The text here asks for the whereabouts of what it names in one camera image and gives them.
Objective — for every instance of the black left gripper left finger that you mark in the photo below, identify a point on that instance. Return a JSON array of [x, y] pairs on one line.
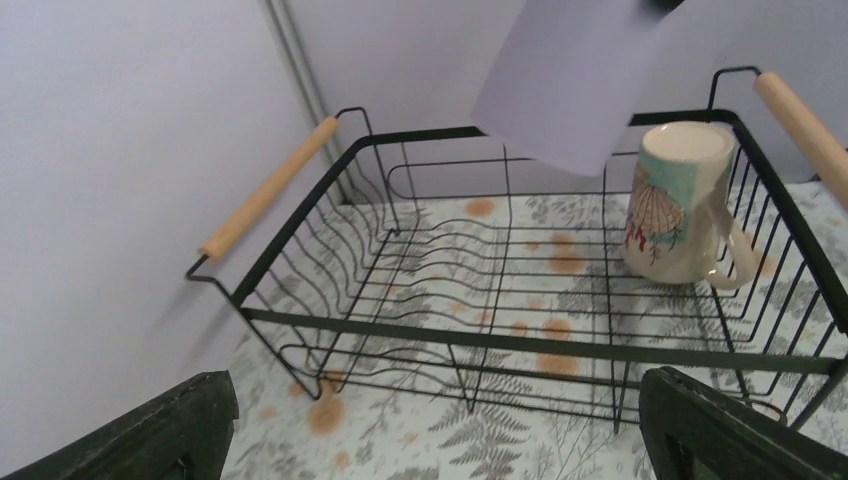
[[184, 433]]

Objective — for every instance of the cream illustrated mug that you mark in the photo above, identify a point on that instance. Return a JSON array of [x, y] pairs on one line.
[[679, 228]]

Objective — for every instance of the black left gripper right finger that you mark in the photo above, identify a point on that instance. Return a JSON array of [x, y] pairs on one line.
[[692, 431]]

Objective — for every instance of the lavender plastic tumbler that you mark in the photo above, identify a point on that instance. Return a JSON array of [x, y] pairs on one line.
[[564, 84]]

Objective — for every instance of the black wire dish rack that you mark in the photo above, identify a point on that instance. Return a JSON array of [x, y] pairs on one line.
[[345, 162]]

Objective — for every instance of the floral patterned table mat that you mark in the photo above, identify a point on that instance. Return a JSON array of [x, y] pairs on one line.
[[316, 404]]

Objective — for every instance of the right aluminium corner post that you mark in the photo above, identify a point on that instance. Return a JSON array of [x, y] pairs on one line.
[[291, 43]]

